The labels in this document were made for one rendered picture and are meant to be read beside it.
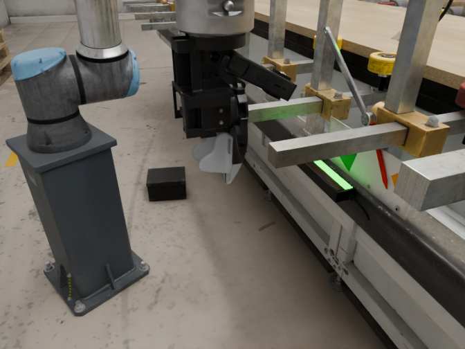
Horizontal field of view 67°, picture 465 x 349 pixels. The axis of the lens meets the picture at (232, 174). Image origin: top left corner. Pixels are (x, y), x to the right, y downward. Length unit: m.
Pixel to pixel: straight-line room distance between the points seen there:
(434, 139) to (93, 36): 0.88
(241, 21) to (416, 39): 0.33
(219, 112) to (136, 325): 1.06
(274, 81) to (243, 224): 1.31
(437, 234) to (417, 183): 0.40
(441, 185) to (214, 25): 0.26
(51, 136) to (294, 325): 1.01
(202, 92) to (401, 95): 0.37
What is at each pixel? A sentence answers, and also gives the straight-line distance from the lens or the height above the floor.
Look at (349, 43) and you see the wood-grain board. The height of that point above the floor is 0.89.
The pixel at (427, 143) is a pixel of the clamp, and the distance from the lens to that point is 0.65.
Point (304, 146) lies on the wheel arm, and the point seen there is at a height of 0.86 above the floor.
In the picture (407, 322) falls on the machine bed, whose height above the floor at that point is 0.18.
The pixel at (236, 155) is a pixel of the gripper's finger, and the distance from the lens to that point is 0.47.
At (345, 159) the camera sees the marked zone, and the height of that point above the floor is 0.73.
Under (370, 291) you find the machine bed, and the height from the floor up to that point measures 0.17.
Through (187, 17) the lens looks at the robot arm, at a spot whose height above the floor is 1.05.
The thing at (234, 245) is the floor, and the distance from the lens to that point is 1.62.
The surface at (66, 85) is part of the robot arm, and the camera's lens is 1.14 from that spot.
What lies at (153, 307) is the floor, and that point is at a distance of 1.43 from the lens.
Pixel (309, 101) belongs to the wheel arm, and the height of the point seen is 0.83.
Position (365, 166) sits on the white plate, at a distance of 0.75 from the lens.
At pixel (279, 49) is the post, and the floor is 0.88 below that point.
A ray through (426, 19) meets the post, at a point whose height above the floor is 1.02.
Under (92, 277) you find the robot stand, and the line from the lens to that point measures 1.44.
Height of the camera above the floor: 1.10
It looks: 31 degrees down
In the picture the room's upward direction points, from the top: straight up
